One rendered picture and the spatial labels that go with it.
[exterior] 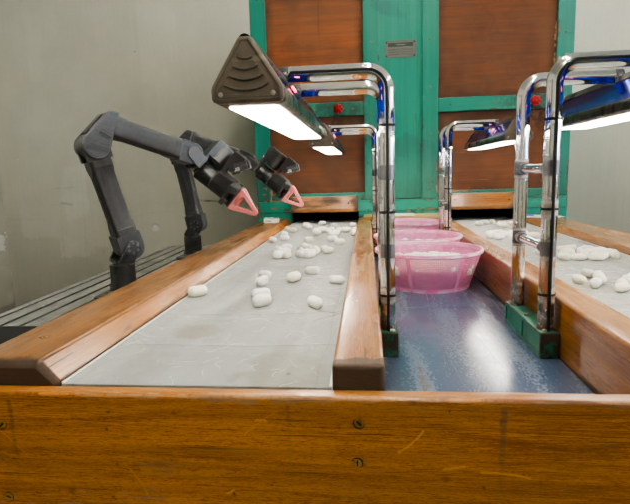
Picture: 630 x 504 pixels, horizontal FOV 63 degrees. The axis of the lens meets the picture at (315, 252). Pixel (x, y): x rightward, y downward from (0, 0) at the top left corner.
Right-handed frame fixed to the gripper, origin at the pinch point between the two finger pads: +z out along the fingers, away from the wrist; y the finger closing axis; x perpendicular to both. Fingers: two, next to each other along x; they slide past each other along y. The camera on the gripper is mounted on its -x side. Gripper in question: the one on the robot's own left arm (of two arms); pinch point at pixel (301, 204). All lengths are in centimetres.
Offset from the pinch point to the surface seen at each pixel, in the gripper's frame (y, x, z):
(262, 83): -130, -24, -4
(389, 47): 45, -71, -16
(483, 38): 45, -98, 13
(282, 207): 44.6, 12.1, -8.2
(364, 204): 44, -13, 20
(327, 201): 40.1, -3.6, 6.0
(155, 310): -109, 15, -1
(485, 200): 39, -47, 58
